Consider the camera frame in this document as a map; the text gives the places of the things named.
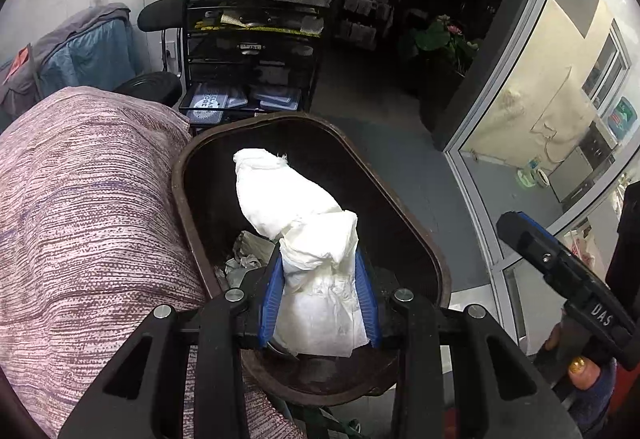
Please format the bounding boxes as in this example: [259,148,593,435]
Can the white paper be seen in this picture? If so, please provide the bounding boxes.
[233,148,369,358]

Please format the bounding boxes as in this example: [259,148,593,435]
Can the brown trash bin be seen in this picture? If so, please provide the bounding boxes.
[171,114,450,407]

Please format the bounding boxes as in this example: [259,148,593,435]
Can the right hand painted nails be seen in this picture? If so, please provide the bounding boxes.
[535,320,615,396]

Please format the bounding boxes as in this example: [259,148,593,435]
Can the purple striped bed cover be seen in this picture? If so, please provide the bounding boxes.
[1,86,299,438]

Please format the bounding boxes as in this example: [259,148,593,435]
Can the potted plant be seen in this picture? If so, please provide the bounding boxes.
[414,14,482,74]

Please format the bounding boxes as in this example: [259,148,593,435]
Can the black round stool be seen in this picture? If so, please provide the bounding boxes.
[113,0,189,108]

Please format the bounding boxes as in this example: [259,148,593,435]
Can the black wire trolley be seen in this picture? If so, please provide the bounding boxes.
[179,0,344,132]

